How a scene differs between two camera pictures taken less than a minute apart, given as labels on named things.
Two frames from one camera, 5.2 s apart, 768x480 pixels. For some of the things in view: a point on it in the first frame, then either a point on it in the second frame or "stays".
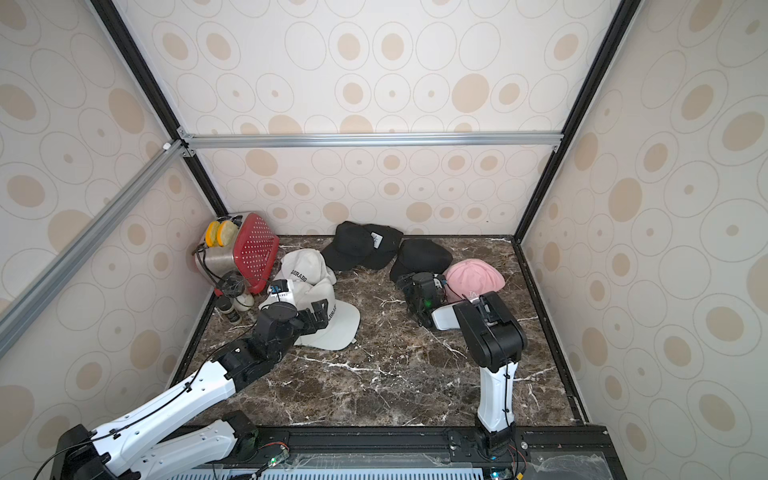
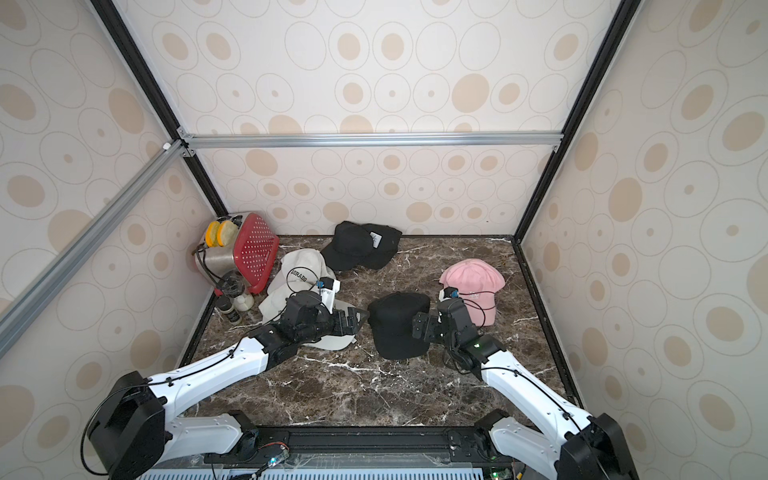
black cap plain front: [419, 256] -> [391, 319]
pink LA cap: [469, 277] stays
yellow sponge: [221, 233] stays
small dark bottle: [225, 306] stays
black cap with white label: [385, 242] stays
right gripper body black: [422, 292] -> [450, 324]
